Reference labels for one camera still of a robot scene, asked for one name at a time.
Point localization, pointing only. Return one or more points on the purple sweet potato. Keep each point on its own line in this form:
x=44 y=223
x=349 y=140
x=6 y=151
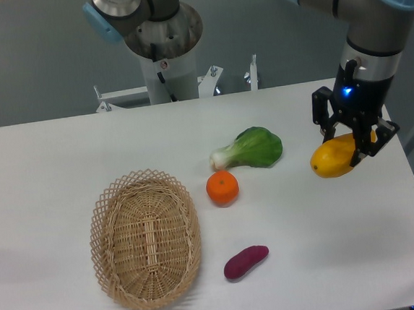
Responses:
x=236 y=267

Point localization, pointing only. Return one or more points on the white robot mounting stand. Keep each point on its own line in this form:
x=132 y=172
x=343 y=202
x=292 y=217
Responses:
x=166 y=81

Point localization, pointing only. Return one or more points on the green bok choy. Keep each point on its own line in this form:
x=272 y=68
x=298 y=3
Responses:
x=256 y=147

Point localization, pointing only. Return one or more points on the yellow mango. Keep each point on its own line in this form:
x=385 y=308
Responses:
x=332 y=159

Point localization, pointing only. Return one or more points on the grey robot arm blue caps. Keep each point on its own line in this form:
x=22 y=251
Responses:
x=163 y=34

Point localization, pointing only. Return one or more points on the orange tangerine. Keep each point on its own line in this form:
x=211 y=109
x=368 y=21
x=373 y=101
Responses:
x=222 y=187

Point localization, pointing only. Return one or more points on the woven wicker basket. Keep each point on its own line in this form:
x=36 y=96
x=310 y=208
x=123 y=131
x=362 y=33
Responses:
x=145 y=240

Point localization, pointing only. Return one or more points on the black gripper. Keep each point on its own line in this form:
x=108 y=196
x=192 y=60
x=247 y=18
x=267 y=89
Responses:
x=353 y=98

